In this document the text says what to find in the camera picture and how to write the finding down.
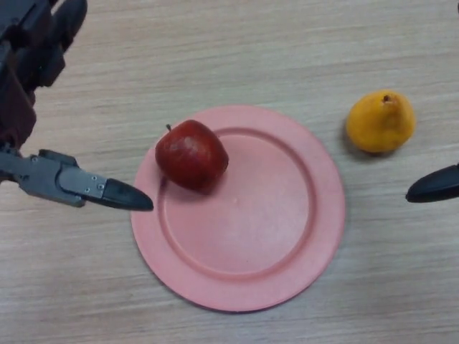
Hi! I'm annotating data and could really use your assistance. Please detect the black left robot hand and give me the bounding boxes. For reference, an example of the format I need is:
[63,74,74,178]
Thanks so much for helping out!
[0,0,154,212]

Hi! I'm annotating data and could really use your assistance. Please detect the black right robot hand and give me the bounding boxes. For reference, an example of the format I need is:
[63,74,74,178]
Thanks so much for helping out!
[405,163,459,204]

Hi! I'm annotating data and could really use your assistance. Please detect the red apple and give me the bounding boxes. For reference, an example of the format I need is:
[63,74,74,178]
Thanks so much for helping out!
[154,120,230,191]

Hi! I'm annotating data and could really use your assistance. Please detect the pink round plate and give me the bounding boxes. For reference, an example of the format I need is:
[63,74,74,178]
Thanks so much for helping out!
[131,105,347,312]

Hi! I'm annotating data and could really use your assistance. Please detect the yellow pear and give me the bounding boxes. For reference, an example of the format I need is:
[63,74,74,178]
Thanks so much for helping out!
[346,89,417,154]

